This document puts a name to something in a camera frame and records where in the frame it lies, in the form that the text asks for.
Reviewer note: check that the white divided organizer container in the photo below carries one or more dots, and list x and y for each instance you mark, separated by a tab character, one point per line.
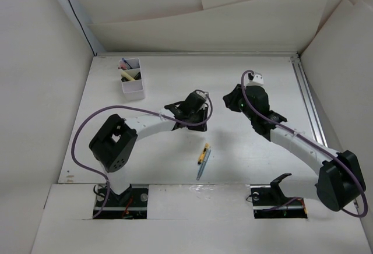
133	90

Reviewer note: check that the blue clear gel pen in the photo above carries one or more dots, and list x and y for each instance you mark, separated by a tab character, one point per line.
127	63

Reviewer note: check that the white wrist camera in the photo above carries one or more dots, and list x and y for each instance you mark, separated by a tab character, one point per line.
255	79
202	93

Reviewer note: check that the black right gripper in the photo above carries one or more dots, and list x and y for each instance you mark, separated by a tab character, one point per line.
231	99

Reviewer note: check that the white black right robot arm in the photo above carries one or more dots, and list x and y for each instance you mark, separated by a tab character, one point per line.
340	179

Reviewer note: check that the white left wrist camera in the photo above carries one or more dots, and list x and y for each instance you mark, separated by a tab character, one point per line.
202	93

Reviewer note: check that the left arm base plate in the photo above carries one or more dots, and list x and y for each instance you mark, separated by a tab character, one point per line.
131	205

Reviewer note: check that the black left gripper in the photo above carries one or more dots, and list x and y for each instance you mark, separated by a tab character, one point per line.
201	127

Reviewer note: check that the black marker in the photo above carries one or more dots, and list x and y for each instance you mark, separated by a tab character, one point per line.
137	76

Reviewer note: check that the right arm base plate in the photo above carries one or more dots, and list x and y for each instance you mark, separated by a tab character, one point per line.
269	203

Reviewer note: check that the blue grey pen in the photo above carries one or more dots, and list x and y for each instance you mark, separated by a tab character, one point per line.
203	164

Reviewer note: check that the aluminium rail right side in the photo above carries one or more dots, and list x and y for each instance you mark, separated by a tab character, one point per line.
312	114

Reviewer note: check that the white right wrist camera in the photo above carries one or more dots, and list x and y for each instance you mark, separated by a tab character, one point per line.
255	79

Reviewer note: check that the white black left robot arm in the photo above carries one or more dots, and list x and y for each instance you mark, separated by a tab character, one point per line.
112	145

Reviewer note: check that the yellow black pen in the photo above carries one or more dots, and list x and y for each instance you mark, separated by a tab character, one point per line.
203	153

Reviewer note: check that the yellow highlighter marker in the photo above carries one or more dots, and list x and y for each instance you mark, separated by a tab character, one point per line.
125	77

